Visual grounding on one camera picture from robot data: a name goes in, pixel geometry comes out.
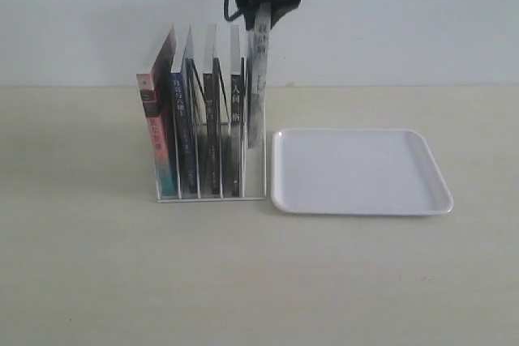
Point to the grey and white book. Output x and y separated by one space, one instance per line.
258 56

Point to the white square plastic tray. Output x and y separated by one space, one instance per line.
356 172

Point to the black thin book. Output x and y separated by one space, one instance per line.
211 101

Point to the blue book with orange moon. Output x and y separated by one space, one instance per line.
182 110

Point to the pink and teal book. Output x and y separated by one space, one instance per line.
153 81

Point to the black book white characters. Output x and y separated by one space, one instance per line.
236 118

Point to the clear acrylic book rack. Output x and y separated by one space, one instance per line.
254 176

